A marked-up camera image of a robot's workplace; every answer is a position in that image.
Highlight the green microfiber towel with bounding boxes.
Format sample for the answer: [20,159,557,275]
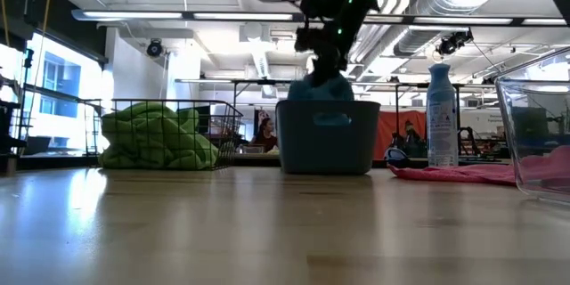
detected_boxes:
[101,101,202,144]
[98,132,220,172]

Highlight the white blue spray bottle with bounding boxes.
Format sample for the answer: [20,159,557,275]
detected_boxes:
[425,62,460,171]

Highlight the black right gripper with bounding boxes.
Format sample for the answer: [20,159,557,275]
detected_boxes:
[292,16,358,88]

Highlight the blue plastic bin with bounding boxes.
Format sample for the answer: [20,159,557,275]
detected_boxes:
[274,99,382,176]

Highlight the long rig light bar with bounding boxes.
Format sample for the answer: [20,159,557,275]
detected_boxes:
[70,8,570,27]

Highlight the clear plastic container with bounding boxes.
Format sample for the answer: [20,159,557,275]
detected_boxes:
[493,46,570,207]

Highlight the white blue ball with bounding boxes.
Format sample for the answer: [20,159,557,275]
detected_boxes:
[383,146,411,164]

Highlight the black round spotlight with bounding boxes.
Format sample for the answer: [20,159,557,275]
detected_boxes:
[436,29,475,57]
[146,38,164,59]

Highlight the pink microfiber towel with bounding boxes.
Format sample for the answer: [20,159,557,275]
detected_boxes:
[387,144,570,189]

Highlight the orange partition screen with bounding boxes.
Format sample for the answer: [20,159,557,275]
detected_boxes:
[373,110,429,161]

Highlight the silver ventilation duct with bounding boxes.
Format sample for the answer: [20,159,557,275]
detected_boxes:
[393,0,514,58]

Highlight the black wire basket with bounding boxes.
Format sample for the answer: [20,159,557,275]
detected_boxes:
[98,98,245,172]

